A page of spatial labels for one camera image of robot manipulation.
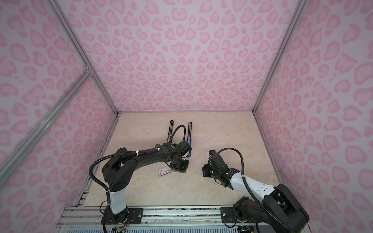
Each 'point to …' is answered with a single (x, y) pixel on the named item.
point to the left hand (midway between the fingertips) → (187, 168)
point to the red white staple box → (164, 171)
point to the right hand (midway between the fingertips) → (202, 168)
